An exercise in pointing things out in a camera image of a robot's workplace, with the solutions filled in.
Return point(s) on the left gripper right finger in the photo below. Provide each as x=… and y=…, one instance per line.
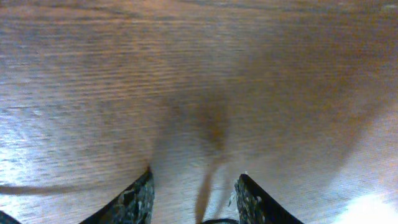
x=256, y=206

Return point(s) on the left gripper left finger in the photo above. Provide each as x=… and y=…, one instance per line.
x=134, y=205

